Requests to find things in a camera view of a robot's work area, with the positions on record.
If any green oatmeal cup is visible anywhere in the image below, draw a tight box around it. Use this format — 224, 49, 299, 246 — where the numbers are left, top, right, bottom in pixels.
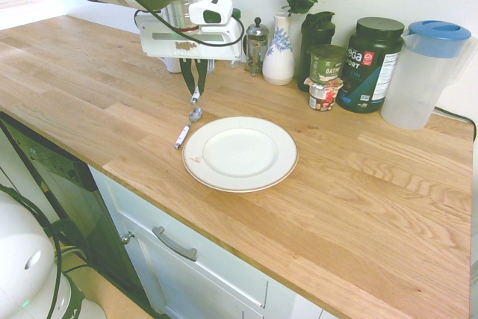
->
310, 43, 348, 86

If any black protein powder tub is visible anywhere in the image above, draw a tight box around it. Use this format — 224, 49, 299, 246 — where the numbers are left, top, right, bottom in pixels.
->
335, 16, 406, 114

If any black shaker bottle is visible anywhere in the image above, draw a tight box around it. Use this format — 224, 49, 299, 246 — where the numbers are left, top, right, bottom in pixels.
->
296, 10, 337, 93

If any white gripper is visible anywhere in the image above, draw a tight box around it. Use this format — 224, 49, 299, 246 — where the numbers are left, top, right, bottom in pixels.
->
137, 16, 244, 96

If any white plate with gold rim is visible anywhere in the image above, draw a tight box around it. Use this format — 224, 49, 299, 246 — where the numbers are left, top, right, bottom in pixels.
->
181, 116, 299, 193

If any blue pitcher lid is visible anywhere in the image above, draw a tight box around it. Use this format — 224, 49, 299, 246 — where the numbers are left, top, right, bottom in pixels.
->
407, 19, 473, 59

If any white and red yogurt cup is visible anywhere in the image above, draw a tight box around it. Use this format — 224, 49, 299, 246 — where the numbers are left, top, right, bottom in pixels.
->
302, 76, 345, 113

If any white-handled metal spoon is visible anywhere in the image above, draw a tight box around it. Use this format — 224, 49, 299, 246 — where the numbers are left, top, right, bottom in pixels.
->
173, 106, 204, 151

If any white cabinet drawer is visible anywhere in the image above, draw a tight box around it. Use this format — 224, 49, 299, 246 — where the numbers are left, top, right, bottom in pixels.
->
88, 164, 324, 319

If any black power cable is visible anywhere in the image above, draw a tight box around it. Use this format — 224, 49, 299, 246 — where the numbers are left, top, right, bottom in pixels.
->
432, 106, 478, 137

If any white vase with blue print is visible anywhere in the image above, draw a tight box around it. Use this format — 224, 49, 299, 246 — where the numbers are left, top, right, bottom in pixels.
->
261, 12, 296, 87

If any black dishwasher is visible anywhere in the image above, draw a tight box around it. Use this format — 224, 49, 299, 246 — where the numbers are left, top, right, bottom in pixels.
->
0, 111, 151, 315

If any glass french press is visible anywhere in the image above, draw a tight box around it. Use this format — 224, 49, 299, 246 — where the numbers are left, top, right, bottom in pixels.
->
243, 16, 269, 77

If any clear plastic pitcher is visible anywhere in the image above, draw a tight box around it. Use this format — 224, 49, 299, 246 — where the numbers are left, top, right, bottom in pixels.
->
380, 29, 474, 131

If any silver drawer handle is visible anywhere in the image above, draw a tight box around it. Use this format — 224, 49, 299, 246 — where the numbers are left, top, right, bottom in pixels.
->
152, 226, 199, 262

